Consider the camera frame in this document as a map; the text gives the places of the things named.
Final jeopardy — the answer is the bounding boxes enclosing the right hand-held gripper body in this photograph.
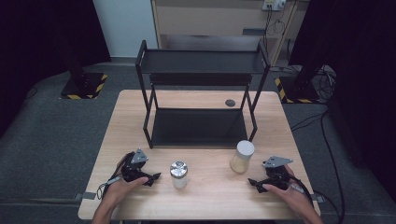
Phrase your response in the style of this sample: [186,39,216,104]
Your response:
[262,155,294,191]

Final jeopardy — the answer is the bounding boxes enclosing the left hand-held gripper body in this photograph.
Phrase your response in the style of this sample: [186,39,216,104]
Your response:
[120,147,149,184]

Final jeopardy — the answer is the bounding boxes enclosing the glass jar with silver lid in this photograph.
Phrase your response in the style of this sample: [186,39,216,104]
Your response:
[169,160,190,189]

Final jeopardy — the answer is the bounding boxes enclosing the glass jar with white lid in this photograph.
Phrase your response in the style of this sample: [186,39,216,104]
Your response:
[229,139,256,175]

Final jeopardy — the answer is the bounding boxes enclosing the black metal two-tier rack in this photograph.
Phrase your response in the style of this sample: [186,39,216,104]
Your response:
[134,39,272,149]

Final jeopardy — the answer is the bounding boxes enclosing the person's right hand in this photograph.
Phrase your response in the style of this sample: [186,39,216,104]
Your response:
[262,163,313,217]

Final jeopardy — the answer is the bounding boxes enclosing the person's left hand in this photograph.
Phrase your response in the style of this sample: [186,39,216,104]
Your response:
[103,153,150,206]

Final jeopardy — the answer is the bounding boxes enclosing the black stand with striped base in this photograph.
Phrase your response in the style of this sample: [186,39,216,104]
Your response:
[59,40,108,101]
[274,55,322,105]

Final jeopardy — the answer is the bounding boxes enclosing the black curtain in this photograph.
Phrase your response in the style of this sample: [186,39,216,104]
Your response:
[0,0,112,138]
[289,0,396,195]

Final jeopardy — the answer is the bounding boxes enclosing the light wooden cabinet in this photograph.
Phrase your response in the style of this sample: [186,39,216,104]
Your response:
[150,0,301,66]

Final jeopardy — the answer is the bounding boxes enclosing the white power strip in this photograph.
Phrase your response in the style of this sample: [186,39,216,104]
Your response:
[262,0,287,12]

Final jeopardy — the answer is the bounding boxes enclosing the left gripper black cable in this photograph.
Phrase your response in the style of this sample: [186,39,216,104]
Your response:
[96,155,129,201]

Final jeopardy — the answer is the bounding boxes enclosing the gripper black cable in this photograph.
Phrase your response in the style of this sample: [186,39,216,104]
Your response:
[288,173,315,207]
[96,155,129,201]

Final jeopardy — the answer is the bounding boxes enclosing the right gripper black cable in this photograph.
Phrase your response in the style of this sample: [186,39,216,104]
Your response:
[288,173,315,207]

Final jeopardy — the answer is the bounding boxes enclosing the long black floor cable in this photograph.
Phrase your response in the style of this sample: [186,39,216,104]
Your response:
[290,110,347,224]

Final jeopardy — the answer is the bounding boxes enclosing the bundle of floor cables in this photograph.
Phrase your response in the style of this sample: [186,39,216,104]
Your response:
[311,64,338,102]

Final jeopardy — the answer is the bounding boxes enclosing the black cables on cabinet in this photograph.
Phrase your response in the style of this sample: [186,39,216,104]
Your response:
[262,8,287,48]

